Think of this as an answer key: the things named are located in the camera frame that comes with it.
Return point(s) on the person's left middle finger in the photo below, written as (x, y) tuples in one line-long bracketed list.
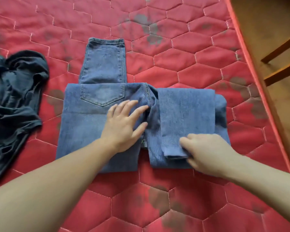
[(129, 106)]

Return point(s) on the blue denim jeans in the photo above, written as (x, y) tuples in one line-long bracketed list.
[(96, 113)]

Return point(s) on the red quilted mattress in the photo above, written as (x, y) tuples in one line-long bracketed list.
[(183, 57)]

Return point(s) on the person's right hand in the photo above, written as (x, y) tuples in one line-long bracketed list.
[(210, 154)]

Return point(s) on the person's left little finger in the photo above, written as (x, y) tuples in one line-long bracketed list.
[(112, 110)]

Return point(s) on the black crumpled garment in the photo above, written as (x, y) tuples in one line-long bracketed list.
[(13, 106)]

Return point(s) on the person's left forearm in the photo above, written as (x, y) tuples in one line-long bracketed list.
[(50, 188)]

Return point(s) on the brown wooden rail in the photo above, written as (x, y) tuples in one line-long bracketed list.
[(281, 72), (280, 48)]

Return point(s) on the person's left hand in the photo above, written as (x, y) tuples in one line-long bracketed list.
[(119, 132)]

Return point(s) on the person's right forearm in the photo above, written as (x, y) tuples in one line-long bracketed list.
[(265, 186)]

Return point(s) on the person's right thumb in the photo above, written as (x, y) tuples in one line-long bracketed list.
[(194, 164)]

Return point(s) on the person's left thumb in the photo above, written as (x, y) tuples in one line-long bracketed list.
[(141, 129)]

